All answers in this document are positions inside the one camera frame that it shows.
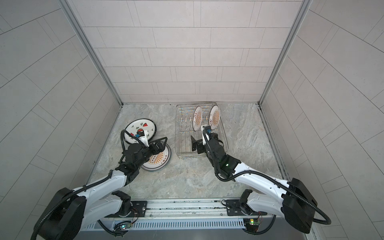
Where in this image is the white plate orange sunburst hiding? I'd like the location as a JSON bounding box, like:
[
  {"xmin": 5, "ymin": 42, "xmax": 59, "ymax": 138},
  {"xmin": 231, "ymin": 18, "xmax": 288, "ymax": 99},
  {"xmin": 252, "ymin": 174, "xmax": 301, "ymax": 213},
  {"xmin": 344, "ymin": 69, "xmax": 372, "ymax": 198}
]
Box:
[{"xmin": 141, "ymin": 144, "xmax": 172, "ymax": 172}]

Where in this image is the white blue-rim watermelon plate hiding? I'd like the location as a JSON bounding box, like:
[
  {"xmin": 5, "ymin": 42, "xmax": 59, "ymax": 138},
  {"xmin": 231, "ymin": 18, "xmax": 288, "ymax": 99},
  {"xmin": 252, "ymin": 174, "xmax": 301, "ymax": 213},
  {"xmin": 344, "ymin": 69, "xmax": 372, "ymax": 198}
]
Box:
[{"xmin": 124, "ymin": 119, "xmax": 157, "ymax": 147}]

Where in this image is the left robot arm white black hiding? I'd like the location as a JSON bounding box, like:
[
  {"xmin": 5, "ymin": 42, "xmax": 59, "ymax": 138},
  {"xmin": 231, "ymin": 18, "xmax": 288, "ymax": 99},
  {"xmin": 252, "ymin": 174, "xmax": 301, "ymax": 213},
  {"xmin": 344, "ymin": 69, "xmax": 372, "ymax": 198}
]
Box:
[{"xmin": 31, "ymin": 137, "xmax": 168, "ymax": 240}]

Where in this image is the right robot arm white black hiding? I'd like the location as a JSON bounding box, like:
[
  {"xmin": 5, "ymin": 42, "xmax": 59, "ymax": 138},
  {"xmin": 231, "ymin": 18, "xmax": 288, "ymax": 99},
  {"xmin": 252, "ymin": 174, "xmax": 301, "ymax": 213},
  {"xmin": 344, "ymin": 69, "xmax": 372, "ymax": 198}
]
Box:
[{"xmin": 191, "ymin": 133, "xmax": 318, "ymax": 234}]

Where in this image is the right circuit board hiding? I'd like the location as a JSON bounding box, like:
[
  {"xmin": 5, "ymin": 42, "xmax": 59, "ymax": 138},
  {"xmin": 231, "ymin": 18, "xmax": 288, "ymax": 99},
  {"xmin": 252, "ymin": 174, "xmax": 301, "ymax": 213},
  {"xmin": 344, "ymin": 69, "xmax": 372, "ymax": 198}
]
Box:
[{"xmin": 244, "ymin": 219, "xmax": 261, "ymax": 234}]

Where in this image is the circuit board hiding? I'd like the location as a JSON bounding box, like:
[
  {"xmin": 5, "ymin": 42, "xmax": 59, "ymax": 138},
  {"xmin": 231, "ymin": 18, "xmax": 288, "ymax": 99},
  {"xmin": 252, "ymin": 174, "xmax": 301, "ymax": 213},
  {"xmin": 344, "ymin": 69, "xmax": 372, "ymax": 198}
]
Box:
[
  {"xmin": 244, "ymin": 219, "xmax": 261, "ymax": 234},
  {"xmin": 114, "ymin": 221, "xmax": 133, "ymax": 232}
]

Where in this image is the left circuit board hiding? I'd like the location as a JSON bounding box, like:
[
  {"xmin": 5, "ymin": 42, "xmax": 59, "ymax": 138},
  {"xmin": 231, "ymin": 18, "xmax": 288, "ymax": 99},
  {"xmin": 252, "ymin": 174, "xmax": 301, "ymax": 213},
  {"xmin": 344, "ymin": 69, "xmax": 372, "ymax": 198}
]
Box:
[{"xmin": 114, "ymin": 221, "xmax": 133, "ymax": 232}]

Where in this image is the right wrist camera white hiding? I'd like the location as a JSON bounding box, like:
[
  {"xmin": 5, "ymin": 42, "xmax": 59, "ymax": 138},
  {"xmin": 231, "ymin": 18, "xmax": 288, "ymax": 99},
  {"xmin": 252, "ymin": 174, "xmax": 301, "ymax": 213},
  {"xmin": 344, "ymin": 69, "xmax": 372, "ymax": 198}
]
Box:
[{"xmin": 201, "ymin": 125, "xmax": 212, "ymax": 146}]

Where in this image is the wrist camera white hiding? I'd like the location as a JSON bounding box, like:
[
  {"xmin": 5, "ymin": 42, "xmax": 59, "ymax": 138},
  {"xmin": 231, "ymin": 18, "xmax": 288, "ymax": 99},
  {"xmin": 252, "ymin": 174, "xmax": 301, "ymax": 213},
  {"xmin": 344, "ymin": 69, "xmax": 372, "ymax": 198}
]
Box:
[
  {"xmin": 201, "ymin": 125, "xmax": 212, "ymax": 146},
  {"xmin": 136, "ymin": 129, "xmax": 149, "ymax": 147}
]

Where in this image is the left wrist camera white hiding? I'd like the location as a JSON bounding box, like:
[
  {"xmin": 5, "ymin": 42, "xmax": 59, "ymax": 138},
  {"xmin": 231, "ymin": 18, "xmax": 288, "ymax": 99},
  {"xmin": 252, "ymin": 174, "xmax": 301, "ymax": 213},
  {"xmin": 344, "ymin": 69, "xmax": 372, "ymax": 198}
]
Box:
[{"xmin": 136, "ymin": 129, "xmax": 149, "ymax": 147}]

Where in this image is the steel wire dish rack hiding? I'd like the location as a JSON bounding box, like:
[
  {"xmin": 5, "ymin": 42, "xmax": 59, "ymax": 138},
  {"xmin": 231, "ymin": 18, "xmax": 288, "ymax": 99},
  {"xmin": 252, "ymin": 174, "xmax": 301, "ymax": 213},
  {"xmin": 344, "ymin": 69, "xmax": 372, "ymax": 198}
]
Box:
[{"xmin": 176, "ymin": 102, "xmax": 229, "ymax": 159}]

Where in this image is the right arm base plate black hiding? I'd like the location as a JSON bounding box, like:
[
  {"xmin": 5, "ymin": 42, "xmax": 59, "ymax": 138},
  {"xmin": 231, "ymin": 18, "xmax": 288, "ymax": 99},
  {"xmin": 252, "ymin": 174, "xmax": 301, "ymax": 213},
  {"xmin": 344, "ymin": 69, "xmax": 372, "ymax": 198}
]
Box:
[{"xmin": 222, "ymin": 199, "xmax": 259, "ymax": 217}]

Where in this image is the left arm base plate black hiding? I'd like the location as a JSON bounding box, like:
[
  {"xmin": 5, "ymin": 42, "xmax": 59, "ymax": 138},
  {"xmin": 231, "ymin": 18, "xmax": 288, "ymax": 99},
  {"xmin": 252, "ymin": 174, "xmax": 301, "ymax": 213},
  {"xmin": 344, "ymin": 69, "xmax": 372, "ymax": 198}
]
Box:
[{"xmin": 113, "ymin": 201, "xmax": 148, "ymax": 218}]

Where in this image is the aluminium mounting rail frame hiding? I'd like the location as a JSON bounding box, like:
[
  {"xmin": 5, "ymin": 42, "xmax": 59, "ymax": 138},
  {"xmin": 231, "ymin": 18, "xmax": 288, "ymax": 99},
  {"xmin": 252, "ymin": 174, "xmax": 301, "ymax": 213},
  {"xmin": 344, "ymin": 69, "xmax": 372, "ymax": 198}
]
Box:
[{"xmin": 82, "ymin": 199, "xmax": 283, "ymax": 232}]

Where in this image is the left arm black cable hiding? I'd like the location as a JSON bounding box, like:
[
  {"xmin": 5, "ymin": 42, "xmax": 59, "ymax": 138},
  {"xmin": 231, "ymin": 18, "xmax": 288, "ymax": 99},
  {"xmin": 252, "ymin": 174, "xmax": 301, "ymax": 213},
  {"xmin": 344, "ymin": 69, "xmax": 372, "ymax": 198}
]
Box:
[{"xmin": 29, "ymin": 128, "xmax": 148, "ymax": 240}]

